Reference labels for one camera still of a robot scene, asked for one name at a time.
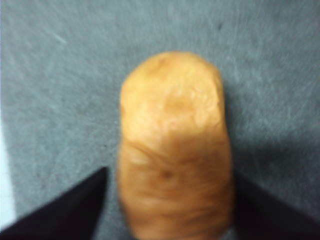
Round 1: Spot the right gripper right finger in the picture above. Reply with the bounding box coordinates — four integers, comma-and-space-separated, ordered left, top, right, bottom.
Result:
234, 173, 320, 240

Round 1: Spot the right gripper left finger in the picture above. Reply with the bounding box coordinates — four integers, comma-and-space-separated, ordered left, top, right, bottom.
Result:
0, 166, 109, 240

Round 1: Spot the brown potato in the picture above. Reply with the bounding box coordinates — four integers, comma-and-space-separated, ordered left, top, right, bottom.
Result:
116, 50, 236, 240

